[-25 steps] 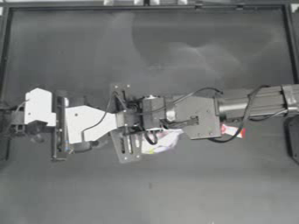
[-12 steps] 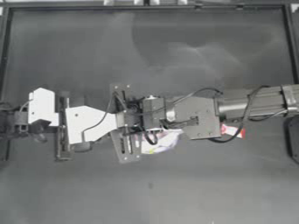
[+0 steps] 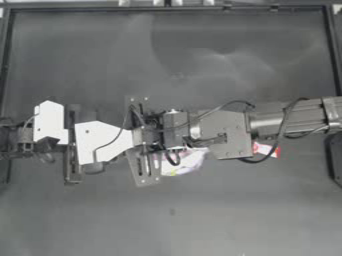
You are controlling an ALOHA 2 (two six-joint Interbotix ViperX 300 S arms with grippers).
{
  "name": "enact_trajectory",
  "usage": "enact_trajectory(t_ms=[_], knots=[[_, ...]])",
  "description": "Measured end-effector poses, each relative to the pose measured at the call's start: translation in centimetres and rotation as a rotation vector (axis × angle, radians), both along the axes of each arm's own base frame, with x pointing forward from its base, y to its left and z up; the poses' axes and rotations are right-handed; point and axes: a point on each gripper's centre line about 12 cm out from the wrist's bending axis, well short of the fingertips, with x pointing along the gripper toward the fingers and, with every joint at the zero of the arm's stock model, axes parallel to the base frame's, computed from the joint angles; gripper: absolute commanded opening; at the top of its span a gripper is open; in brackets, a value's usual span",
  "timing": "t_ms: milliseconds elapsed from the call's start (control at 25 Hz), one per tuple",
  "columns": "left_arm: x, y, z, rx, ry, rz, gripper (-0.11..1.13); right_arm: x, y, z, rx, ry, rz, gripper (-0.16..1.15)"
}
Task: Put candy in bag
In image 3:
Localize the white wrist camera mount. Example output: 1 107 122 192
32 99 71 146
72 120 136 167

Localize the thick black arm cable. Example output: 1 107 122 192
238 97 311 164

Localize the red candy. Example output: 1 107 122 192
253 141 282 159

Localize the clear bag with pink zip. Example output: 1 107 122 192
152 146 211 178

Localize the thin black camera cable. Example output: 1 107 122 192
92 104 138 164

